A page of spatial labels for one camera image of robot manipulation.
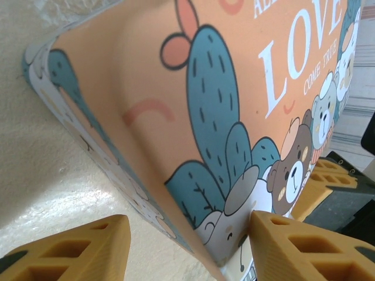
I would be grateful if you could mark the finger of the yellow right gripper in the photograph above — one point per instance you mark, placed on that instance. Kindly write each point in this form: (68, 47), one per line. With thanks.
(312, 202)
(341, 181)

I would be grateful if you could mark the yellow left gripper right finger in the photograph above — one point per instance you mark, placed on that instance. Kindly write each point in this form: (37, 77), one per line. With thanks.
(275, 246)

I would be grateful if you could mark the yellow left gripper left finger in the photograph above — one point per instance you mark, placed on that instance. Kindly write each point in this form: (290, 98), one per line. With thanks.
(96, 251)

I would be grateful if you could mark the black box-shaped object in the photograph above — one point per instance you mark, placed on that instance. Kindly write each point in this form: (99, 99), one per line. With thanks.
(368, 140)

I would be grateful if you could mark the orange cartoon bear tin box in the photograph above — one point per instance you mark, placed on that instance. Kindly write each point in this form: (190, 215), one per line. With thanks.
(205, 117)

